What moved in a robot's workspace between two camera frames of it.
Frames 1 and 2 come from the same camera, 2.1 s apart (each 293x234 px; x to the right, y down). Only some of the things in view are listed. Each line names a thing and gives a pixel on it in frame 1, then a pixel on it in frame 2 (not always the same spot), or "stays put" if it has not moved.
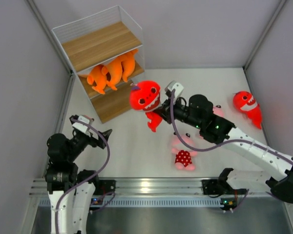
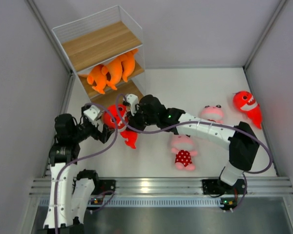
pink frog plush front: (184, 155) stays put
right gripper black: (165, 111) → (133, 120)
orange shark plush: (128, 65) stays put
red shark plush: (244, 101) stays put
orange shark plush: (114, 68) stays put
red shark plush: (144, 95) → (114, 117)
